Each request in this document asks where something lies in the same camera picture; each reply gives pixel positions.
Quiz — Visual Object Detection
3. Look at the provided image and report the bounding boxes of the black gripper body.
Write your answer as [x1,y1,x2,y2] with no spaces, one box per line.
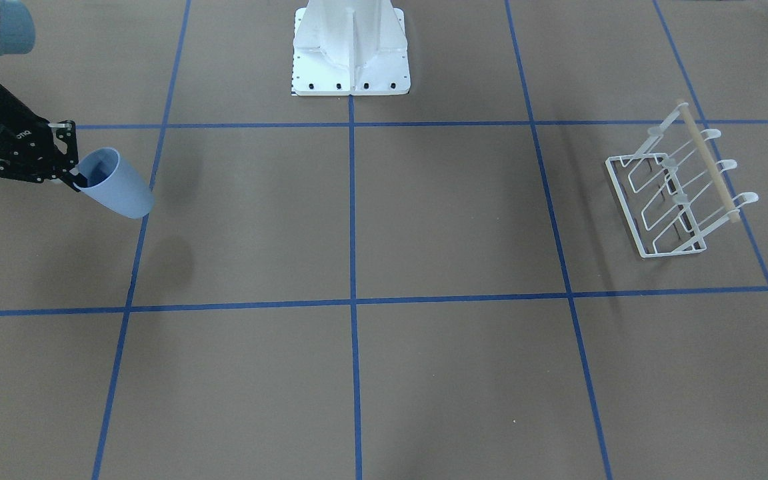
[0,84,68,182]

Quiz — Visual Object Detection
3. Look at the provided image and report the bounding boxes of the light blue plastic cup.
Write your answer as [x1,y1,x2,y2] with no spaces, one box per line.
[77,148,155,219]

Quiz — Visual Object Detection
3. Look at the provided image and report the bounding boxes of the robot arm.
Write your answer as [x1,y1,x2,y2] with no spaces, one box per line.
[0,1,87,191]

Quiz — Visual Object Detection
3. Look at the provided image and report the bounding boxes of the blue tape grid lines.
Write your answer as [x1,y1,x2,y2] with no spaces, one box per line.
[0,1,768,479]

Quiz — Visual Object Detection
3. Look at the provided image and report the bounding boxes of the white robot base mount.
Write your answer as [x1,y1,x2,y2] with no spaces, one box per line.
[291,1,411,97]

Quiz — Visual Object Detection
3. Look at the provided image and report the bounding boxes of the white wire cup holder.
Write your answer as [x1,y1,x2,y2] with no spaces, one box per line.
[605,100,759,259]

